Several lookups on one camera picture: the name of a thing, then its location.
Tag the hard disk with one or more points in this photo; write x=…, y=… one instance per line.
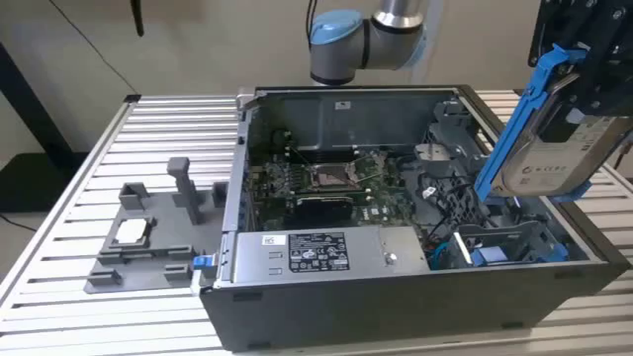
x=554, y=170
x=487, y=256

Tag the black plastic drive cage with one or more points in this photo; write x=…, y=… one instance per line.
x=450, y=207

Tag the black RAM slots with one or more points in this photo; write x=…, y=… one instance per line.
x=331, y=153

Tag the green motherboard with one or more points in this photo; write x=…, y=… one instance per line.
x=391, y=211

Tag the CPU socket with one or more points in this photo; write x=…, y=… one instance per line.
x=329, y=178

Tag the thin metal locking lever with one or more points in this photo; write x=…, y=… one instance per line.
x=301, y=155

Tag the black graphics card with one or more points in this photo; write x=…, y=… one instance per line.
x=325, y=211

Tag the black open PC case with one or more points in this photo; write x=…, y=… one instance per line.
x=346, y=315

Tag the silver power supply unit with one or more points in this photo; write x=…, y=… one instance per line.
x=253, y=259

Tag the black table corner cap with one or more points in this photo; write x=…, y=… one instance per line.
x=133, y=98

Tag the gray parts rack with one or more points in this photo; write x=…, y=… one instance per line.
x=163, y=207

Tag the blue case latch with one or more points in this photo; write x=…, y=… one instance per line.
x=201, y=262

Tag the silver CPU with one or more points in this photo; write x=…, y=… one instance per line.
x=133, y=230

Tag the black floor stand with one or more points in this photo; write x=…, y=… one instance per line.
x=35, y=178

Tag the silver metal bracket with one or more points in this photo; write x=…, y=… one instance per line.
x=435, y=152

